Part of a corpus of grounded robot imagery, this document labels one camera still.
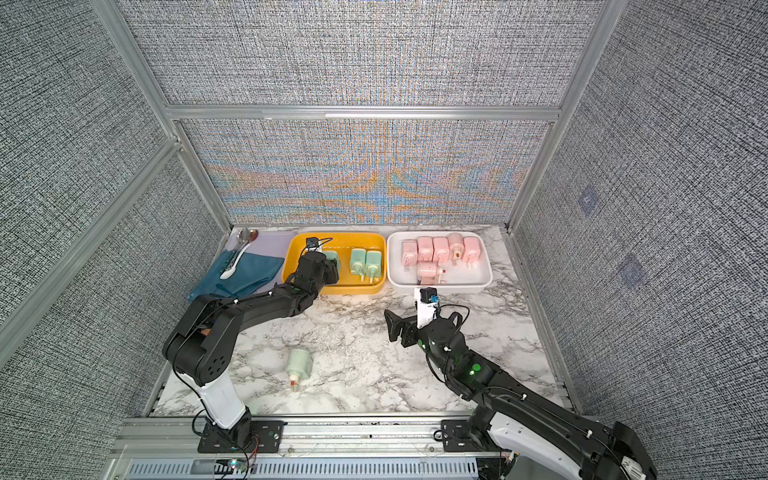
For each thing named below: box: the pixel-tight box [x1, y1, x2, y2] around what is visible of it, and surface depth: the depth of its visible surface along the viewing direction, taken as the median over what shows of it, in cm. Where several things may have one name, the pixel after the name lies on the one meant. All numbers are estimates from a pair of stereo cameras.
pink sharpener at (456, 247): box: [448, 233, 464, 266], surface depth 106 cm
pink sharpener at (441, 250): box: [432, 237, 450, 266], surface depth 106 cm
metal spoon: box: [237, 227, 259, 253], surface depth 116 cm
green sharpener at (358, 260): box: [350, 248, 367, 281], surface depth 102 cm
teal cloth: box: [187, 250, 285, 302], surface depth 108 cm
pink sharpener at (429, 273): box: [417, 262, 447, 285], surface depth 100 cm
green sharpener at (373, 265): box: [366, 250, 382, 285], surface depth 102 cm
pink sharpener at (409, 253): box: [401, 239, 418, 272], surface depth 105 cm
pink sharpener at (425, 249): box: [417, 236, 433, 262], surface depth 106 cm
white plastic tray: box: [386, 230, 493, 294], surface depth 107 cm
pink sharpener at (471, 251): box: [462, 236, 481, 269], surface depth 106 cm
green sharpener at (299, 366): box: [288, 349, 313, 392], surface depth 80 cm
